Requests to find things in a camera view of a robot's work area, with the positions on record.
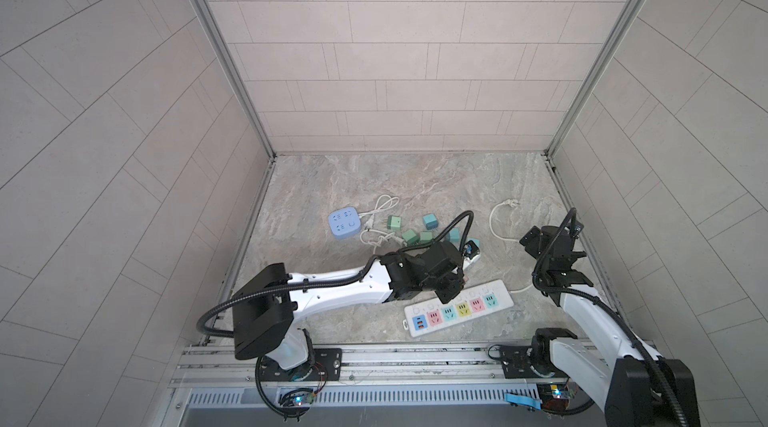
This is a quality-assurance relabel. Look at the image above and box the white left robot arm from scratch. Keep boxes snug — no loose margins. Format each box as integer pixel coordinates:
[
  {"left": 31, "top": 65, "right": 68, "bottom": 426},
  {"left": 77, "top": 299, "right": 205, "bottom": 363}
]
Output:
[{"left": 196, "top": 210, "right": 479, "bottom": 377}]

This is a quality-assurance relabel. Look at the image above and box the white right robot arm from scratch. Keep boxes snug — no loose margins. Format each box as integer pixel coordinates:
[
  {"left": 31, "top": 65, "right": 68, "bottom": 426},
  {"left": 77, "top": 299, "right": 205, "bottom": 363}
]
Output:
[{"left": 519, "top": 209, "right": 701, "bottom": 426}]

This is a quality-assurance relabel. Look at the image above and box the dark teal plug adapter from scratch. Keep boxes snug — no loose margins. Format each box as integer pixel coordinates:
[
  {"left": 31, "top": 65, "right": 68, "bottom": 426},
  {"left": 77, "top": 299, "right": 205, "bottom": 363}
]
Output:
[{"left": 447, "top": 227, "right": 462, "bottom": 243}]

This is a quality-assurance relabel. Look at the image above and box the teal plug adapter upper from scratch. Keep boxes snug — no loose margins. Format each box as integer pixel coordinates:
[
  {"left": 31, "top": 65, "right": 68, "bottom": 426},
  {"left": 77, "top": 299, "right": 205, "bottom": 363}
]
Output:
[{"left": 422, "top": 213, "right": 439, "bottom": 230}]

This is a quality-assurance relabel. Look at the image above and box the green plug adapter upper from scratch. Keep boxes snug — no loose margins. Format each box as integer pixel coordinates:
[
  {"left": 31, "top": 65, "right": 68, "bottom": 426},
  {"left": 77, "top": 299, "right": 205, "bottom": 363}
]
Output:
[{"left": 386, "top": 215, "right": 402, "bottom": 231}]

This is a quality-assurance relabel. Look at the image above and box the green adapter lower middle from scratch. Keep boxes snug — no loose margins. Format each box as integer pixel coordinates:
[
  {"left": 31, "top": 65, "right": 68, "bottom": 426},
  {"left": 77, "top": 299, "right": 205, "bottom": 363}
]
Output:
[{"left": 418, "top": 231, "right": 433, "bottom": 245}]

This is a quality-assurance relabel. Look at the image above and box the green adapter lower left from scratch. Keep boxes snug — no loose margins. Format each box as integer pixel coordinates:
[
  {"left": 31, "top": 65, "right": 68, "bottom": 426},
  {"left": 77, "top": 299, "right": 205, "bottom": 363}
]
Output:
[{"left": 402, "top": 229, "right": 420, "bottom": 246}]

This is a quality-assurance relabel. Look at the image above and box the white multicolour power strip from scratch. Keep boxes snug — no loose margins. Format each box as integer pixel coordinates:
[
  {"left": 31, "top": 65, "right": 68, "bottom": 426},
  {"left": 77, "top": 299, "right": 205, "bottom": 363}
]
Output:
[{"left": 402, "top": 280, "right": 514, "bottom": 338}]

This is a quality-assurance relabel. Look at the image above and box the blue square power socket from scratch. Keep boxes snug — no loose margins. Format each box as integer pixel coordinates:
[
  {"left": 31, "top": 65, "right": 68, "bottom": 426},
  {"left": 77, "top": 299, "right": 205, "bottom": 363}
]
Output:
[{"left": 328, "top": 206, "right": 361, "bottom": 240}]

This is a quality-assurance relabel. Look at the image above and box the blue connector tag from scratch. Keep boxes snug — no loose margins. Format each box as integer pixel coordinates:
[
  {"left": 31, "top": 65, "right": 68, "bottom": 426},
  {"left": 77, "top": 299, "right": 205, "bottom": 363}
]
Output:
[{"left": 504, "top": 392, "right": 541, "bottom": 410}]

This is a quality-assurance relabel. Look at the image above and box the white cable of blue socket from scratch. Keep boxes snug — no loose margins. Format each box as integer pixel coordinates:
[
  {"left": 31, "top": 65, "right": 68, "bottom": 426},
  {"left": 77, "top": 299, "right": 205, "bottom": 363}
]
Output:
[{"left": 358, "top": 194, "right": 401, "bottom": 230}]

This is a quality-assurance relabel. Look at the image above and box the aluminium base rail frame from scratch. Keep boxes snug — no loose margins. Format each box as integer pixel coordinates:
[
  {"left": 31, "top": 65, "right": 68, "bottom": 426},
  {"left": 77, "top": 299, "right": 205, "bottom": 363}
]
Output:
[{"left": 153, "top": 342, "right": 598, "bottom": 426}]

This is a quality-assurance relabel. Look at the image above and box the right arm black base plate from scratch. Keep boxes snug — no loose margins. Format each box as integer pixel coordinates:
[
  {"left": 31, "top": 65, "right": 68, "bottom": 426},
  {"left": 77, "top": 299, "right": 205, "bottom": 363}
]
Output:
[{"left": 493, "top": 344, "right": 567, "bottom": 382}]

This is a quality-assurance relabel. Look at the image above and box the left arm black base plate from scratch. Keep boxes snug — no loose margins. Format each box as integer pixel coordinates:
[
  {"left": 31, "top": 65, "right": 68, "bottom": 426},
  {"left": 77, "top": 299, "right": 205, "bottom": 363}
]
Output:
[{"left": 256, "top": 348, "right": 343, "bottom": 382}]

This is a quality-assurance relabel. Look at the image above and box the right circuit board with wires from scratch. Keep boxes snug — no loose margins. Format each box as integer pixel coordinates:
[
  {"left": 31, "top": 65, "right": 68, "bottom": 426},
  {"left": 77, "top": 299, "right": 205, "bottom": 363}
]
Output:
[{"left": 537, "top": 383, "right": 575, "bottom": 413}]

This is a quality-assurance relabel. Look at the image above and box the circuit board with wires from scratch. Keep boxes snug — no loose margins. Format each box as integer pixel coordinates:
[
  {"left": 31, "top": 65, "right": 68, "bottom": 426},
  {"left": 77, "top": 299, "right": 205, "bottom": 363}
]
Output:
[
  {"left": 537, "top": 383, "right": 575, "bottom": 413},
  {"left": 278, "top": 388, "right": 318, "bottom": 409}
]

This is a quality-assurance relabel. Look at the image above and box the left circuit board with wires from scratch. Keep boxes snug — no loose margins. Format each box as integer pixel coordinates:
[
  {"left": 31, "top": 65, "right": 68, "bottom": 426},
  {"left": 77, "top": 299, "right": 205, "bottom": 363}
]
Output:
[{"left": 278, "top": 388, "right": 318, "bottom": 409}]

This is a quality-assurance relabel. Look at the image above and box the metal corner wall profile left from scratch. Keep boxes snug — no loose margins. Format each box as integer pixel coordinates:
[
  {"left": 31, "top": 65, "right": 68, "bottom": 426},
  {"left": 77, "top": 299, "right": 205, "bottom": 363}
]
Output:
[{"left": 190, "top": 0, "right": 277, "bottom": 163}]

